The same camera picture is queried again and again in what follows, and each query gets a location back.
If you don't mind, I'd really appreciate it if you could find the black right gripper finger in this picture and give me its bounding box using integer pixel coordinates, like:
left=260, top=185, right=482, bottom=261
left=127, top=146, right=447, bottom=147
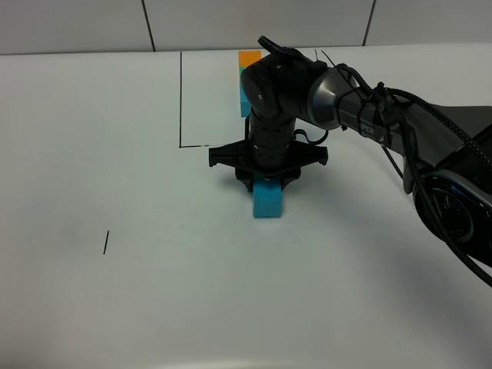
left=237, top=178, right=254, bottom=193
left=279, top=176, right=299, bottom=204

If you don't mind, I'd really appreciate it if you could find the orange template block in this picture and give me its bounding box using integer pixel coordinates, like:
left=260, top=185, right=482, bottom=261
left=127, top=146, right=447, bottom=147
left=238, top=50, right=262, bottom=68

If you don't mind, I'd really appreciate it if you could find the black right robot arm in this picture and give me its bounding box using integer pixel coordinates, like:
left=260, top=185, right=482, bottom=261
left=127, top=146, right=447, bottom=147
left=208, top=37, right=491, bottom=283

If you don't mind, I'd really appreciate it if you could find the green template block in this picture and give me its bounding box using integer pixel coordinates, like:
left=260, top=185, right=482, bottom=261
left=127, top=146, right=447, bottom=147
left=240, top=67, right=251, bottom=85

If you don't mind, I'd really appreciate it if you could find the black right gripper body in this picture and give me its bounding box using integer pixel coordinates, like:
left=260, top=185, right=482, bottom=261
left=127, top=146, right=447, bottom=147
left=208, top=115, right=328, bottom=181

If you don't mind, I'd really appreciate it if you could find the blue template block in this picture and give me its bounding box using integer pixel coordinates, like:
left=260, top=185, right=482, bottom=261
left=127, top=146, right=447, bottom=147
left=240, top=85, right=251, bottom=118

